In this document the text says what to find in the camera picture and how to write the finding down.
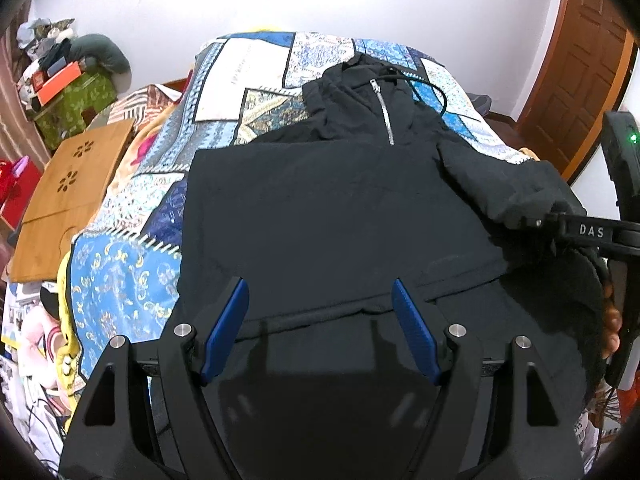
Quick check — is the grey plush pillow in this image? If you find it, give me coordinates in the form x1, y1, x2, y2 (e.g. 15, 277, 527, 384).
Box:
70, 33, 132, 86

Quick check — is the blue patchwork blanket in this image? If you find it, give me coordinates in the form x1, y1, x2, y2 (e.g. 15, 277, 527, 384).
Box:
67, 30, 533, 396

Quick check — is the orange box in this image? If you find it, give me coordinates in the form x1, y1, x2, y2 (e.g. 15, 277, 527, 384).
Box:
37, 60, 83, 108

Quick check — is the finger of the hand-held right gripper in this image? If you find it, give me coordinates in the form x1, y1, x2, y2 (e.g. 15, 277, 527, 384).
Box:
517, 212, 562, 234

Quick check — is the person's right hand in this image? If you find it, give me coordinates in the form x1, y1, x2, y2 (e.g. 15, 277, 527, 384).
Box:
600, 280, 624, 361

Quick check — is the striped curtain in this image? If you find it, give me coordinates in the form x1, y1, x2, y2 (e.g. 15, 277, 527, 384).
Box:
0, 0, 38, 171

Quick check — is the red box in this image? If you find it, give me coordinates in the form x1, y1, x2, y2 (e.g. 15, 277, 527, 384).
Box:
0, 157, 44, 231

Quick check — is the brown wooden door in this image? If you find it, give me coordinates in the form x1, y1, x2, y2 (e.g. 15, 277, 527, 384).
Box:
515, 0, 640, 182

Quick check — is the dark grey cushion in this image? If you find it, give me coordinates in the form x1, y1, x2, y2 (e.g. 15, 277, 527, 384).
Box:
467, 92, 494, 117

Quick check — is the yellow cloth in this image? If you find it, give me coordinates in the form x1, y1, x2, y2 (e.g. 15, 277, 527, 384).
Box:
54, 252, 88, 396

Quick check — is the black zip hoodie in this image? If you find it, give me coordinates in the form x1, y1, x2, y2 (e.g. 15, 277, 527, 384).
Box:
150, 52, 621, 480

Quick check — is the orange striped cloth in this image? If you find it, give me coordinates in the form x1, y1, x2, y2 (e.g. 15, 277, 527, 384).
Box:
107, 79, 193, 128

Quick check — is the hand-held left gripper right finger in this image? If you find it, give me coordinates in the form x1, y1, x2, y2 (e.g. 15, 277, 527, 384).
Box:
391, 277, 586, 480

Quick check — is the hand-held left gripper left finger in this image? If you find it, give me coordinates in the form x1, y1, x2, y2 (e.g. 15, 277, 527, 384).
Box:
57, 277, 250, 480

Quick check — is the wooden lap desk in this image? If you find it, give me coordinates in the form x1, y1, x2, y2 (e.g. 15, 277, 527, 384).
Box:
10, 119, 136, 283

